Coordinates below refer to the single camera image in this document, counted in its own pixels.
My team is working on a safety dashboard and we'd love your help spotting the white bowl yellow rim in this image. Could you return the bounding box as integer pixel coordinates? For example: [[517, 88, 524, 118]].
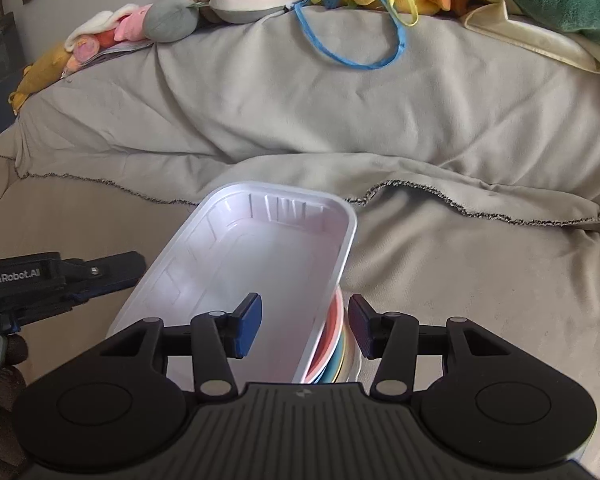
[[335, 322, 362, 382]]

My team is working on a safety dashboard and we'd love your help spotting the floral white ceramic bowl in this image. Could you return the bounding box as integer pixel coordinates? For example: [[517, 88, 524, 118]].
[[304, 286, 344, 382]]

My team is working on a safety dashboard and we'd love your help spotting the blue enamel bowl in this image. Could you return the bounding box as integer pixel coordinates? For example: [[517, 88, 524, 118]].
[[317, 333, 347, 384]]

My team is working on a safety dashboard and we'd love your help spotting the white red plastic tray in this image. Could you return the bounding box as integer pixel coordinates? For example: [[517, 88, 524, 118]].
[[108, 182, 356, 385]]

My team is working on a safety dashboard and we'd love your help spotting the grey bed sheet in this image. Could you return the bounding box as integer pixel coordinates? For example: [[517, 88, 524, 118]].
[[0, 6, 600, 461]]

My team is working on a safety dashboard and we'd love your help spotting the yellow plush toy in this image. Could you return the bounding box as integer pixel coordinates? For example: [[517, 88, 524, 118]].
[[8, 42, 71, 116]]

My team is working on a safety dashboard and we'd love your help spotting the pink white plush toy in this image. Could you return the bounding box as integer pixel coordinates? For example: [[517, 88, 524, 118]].
[[61, 3, 152, 78]]

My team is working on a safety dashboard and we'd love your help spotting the grey round plush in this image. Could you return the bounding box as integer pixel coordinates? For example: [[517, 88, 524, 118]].
[[143, 0, 199, 44]]

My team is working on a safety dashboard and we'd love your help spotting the blue strap loop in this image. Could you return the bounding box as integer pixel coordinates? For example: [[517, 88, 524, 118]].
[[293, 0, 409, 71]]

